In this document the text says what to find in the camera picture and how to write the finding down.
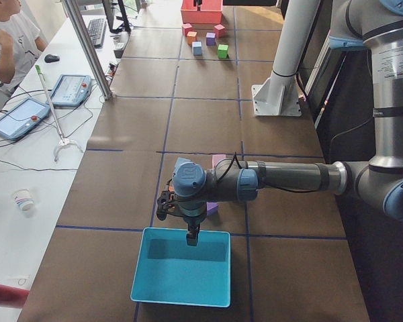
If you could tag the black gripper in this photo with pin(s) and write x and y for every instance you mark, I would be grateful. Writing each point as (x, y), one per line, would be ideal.
(192, 221)

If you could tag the light blue foam block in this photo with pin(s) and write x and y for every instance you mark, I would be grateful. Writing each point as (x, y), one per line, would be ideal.
(196, 48)

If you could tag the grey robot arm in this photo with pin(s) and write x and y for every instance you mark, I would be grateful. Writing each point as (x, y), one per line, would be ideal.
(355, 25)

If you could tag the purple foam block left side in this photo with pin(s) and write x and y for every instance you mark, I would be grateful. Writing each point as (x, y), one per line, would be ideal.
(212, 208)

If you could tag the purple foam block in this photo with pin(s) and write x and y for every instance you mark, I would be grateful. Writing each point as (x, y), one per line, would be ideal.
(210, 39)
(212, 208)

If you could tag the blue plastic bin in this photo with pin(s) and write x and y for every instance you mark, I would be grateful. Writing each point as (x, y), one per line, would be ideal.
(168, 271)

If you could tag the pink foam block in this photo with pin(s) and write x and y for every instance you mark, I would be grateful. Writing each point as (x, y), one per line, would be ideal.
(216, 158)

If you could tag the paper cup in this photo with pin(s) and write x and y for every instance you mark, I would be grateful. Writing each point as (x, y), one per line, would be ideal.
(23, 199)

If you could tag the teach pendant far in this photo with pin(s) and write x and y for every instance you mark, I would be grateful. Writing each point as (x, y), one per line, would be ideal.
(71, 90)

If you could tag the teach pendant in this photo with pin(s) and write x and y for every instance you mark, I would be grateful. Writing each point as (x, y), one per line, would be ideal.
(22, 118)
(71, 90)

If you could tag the green foam block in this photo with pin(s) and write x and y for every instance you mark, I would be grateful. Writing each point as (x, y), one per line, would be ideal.
(222, 51)

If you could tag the orange foam block right side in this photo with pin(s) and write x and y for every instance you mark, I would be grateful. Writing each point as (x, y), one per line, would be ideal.
(191, 37)

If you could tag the red object at edge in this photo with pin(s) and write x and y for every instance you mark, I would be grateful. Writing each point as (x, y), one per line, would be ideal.
(12, 297)

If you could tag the purple foam block right side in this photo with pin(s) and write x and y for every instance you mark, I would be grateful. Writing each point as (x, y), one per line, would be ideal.
(210, 39)

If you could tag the teach pendant near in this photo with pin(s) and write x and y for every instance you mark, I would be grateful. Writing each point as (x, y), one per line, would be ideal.
(22, 118)

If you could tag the crimson foam block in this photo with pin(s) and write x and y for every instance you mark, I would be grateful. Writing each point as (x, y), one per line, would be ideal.
(186, 28)

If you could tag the dark red foam block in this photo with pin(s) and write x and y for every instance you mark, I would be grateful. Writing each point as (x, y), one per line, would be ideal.
(219, 30)

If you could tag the red plastic bin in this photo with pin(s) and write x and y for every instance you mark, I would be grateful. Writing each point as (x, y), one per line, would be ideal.
(210, 12)

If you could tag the black computer mouse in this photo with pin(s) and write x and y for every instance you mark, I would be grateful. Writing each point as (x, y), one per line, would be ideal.
(49, 58)

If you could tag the black keyboard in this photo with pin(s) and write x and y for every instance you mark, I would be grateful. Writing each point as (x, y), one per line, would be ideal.
(96, 30)

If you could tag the seated person white shirt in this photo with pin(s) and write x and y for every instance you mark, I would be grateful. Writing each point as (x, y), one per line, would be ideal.
(20, 44)

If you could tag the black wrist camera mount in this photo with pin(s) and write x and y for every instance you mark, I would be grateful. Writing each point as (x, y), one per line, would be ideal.
(167, 205)

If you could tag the white camera stand post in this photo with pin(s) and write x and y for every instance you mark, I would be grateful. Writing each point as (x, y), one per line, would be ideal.
(278, 95)

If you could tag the aluminium frame post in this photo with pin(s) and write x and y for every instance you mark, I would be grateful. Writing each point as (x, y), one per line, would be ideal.
(98, 68)

